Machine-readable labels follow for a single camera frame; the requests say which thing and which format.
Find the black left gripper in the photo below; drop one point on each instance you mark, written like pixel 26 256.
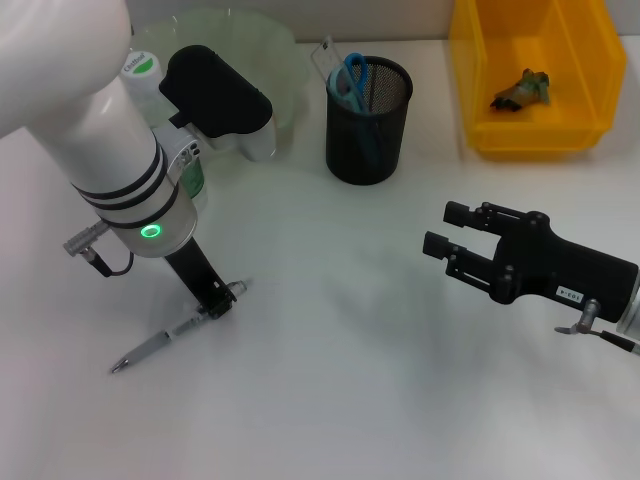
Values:
pixel 192 270

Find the translucent green fruit bowl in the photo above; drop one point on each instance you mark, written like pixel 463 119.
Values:
pixel 285 65

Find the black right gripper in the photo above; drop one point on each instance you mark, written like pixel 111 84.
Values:
pixel 560 270

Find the clear plastic ruler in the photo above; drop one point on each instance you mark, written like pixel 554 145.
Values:
pixel 327 60

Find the black mesh pen holder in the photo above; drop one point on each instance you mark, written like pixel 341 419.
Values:
pixel 365 145

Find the light blue scissors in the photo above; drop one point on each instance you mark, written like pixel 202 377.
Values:
pixel 356 70

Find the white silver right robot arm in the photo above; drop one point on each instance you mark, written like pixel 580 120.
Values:
pixel 631 312

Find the yellow plastic bin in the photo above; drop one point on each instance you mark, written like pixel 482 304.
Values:
pixel 500 40

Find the green plastic wrapper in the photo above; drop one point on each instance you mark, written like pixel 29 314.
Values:
pixel 525 90

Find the silver ballpoint pen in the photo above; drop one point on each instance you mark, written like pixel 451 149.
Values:
pixel 150 347

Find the clear green-label water bottle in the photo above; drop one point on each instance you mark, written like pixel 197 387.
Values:
pixel 142 67

